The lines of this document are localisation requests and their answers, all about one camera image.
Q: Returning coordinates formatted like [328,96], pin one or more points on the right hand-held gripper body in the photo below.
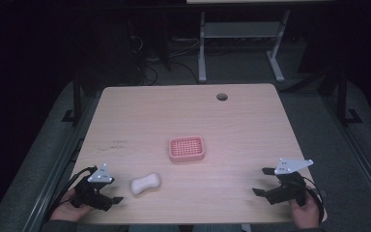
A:
[288,190]

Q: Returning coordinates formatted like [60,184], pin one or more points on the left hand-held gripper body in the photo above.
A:
[90,195]

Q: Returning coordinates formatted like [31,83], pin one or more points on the white soap bar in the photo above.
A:
[145,184]

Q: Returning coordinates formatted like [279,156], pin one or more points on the pink soap dish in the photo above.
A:
[186,149]

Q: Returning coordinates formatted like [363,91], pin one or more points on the person's left hand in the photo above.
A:
[66,208]

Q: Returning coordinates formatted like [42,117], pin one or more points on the person's right hand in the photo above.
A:
[306,212]

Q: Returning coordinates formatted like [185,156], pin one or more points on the black metal stand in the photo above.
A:
[343,96]
[76,96]

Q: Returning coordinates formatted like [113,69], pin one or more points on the grey metal rail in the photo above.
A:
[360,154]
[53,167]

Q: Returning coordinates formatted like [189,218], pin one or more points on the white metal desk frame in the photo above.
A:
[241,29]

